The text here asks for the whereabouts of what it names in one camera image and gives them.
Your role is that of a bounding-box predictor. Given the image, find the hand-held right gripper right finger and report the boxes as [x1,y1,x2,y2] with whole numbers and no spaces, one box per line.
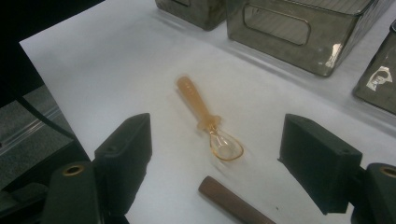
[278,113,364,216]

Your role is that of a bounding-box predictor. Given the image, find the aluminium floor rail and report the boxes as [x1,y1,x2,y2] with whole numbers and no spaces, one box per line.
[0,105,64,157]

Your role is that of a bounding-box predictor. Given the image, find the amber transparent plastic spoon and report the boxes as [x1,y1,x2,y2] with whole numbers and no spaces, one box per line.
[175,75,245,162]

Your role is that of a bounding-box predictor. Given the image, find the white board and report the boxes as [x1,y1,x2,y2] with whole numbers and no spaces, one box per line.
[19,0,396,224]

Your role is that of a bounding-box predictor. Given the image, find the smoky transparent plastic bin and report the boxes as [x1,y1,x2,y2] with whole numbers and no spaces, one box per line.
[225,0,394,77]
[154,0,228,32]
[352,19,396,117]

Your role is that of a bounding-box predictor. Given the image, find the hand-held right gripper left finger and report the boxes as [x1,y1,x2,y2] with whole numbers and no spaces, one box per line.
[92,113,153,217]

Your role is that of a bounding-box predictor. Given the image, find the wooden-handled knife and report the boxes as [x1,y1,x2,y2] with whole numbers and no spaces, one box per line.
[198,175,277,224]

